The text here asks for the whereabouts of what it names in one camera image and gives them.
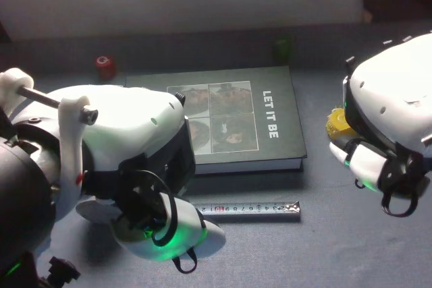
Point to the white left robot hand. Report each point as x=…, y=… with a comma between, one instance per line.
x=135, y=116

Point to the white tape measure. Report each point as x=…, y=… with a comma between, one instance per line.
x=253, y=209

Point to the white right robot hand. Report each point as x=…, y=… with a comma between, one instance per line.
x=388, y=99

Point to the black hardcover book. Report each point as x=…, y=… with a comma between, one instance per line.
x=236, y=75

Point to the red toy cylinder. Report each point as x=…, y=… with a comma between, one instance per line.
x=105, y=67

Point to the green toy cylinder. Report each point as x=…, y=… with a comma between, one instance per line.
x=283, y=50

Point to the grey table cloth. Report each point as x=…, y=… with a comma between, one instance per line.
x=303, y=251

